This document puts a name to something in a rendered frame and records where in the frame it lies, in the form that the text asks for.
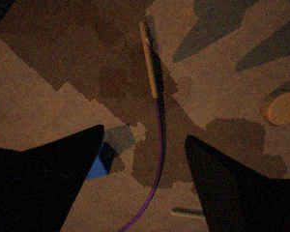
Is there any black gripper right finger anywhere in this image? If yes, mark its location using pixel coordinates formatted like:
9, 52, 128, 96
185, 135, 290, 232

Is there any thin wooden stick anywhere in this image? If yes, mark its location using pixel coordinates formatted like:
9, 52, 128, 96
172, 210, 205, 219

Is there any wooden stick with purple string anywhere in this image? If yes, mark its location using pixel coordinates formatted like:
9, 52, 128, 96
119, 19, 163, 232

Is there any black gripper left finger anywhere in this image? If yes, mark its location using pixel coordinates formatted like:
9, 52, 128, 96
0, 125, 104, 232

